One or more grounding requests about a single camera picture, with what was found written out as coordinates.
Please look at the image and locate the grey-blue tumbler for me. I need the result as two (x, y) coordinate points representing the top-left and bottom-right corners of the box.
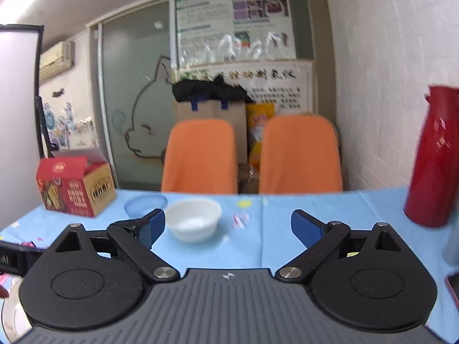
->
(443, 221), (459, 265)

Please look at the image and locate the cardboard box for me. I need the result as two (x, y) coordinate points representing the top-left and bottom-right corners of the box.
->
(174, 99), (249, 166)

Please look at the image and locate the yellow snack bag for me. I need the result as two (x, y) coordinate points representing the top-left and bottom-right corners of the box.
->
(246, 103), (275, 171)

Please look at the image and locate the red snack box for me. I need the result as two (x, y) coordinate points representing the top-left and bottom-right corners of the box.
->
(36, 148), (117, 218)

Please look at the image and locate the black cloth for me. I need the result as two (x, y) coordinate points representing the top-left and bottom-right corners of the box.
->
(172, 75), (254, 103)

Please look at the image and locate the smartphone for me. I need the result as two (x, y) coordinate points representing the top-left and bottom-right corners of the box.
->
(445, 273), (459, 309)

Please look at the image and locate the lower chinese sign board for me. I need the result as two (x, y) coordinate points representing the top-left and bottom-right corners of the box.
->
(174, 59), (317, 115)

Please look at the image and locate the red thermos jug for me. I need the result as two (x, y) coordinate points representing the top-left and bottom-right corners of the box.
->
(404, 85), (458, 228)

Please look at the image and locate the white ceramic bowl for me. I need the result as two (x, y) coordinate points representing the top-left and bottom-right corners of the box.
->
(165, 198), (223, 243)

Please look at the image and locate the black framed whiteboard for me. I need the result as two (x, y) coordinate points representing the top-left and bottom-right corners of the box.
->
(1, 24), (44, 228)

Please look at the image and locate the upper wall poster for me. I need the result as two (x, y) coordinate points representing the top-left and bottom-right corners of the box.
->
(175, 0), (296, 69)

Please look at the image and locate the air conditioner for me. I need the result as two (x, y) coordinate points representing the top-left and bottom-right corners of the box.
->
(39, 40), (75, 85)

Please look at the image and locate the blue plastic bowl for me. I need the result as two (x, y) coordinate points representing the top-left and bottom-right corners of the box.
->
(124, 193), (168, 219)

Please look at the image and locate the left orange chair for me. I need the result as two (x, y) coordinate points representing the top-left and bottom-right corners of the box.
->
(161, 119), (238, 195)

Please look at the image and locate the right orange chair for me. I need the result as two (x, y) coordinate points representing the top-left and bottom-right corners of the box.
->
(259, 114), (343, 195)

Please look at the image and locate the white brown-rimmed plate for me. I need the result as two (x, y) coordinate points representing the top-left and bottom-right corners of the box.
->
(1, 277), (32, 343)

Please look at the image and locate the orange chair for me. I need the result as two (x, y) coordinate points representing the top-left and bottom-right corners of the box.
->
(259, 114), (343, 195)
(161, 119), (238, 195)

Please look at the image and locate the blue cartoon tablecloth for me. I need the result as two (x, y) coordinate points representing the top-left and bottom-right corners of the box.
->
(0, 185), (459, 334)

